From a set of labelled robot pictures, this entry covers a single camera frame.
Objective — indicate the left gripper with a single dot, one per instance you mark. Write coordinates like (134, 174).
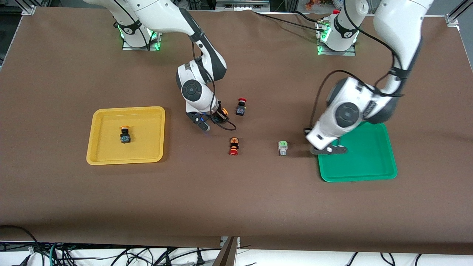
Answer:
(306, 132)

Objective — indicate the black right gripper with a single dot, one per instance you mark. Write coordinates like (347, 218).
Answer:
(218, 116)

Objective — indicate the green white push button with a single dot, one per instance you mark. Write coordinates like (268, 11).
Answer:
(282, 148)

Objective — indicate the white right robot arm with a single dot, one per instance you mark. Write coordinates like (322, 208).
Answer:
(166, 14)

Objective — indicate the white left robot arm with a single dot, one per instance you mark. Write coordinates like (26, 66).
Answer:
(399, 22)

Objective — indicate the red button, dark blue body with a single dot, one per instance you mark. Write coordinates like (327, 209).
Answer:
(241, 107)

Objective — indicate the red button, orange body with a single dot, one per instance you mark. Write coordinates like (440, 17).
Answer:
(233, 146)

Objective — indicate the green plastic tray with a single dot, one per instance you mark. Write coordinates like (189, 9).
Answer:
(366, 162)

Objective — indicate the yellow plastic tray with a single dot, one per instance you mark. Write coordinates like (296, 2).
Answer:
(147, 147)

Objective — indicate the brown table cover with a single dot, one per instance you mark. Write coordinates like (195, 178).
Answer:
(236, 207)

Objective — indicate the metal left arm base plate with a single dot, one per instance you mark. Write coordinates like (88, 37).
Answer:
(334, 53)

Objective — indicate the aluminium frame profile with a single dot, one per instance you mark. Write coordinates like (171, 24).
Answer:
(242, 4)

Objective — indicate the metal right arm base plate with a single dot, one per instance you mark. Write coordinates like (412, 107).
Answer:
(127, 47)

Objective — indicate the small metal bracket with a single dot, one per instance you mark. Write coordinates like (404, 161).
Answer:
(236, 242)

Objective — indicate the wooden post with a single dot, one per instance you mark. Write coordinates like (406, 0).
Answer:
(226, 255)

